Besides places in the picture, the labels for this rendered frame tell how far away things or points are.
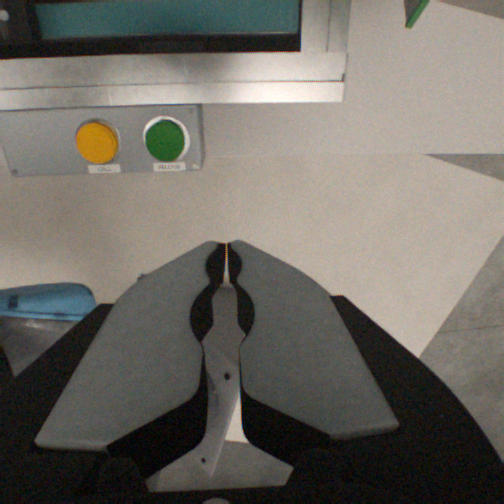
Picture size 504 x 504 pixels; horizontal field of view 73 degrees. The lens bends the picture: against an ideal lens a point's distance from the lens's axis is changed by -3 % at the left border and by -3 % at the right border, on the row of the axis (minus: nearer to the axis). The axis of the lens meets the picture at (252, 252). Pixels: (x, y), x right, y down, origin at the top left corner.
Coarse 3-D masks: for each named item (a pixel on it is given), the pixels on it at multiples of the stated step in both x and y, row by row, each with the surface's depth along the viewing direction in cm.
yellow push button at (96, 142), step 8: (88, 128) 34; (96, 128) 34; (104, 128) 34; (80, 136) 34; (88, 136) 35; (96, 136) 35; (104, 136) 35; (112, 136) 35; (80, 144) 35; (88, 144) 35; (96, 144) 35; (104, 144) 35; (112, 144) 35; (80, 152) 35; (88, 152) 35; (96, 152) 35; (104, 152) 35; (112, 152) 35; (88, 160) 36; (96, 160) 36; (104, 160) 36
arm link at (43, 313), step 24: (24, 288) 38; (48, 288) 36; (72, 288) 36; (0, 312) 31; (24, 312) 32; (48, 312) 33; (72, 312) 35; (0, 336) 31; (24, 336) 32; (48, 336) 33; (0, 360) 30; (24, 360) 31; (0, 384) 29
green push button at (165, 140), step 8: (152, 128) 35; (160, 128) 35; (168, 128) 35; (176, 128) 35; (152, 136) 35; (160, 136) 35; (168, 136) 35; (176, 136) 35; (184, 136) 36; (152, 144) 35; (160, 144) 35; (168, 144) 35; (176, 144) 35; (184, 144) 36; (152, 152) 36; (160, 152) 36; (168, 152) 36; (176, 152) 36; (168, 160) 36
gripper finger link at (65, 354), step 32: (96, 320) 8; (64, 352) 7; (32, 384) 7; (64, 384) 7; (0, 416) 6; (32, 416) 6; (0, 448) 6; (32, 448) 6; (0, 480) 5; (32, 480) 5; (64, 480) 5; (96, 480) 6
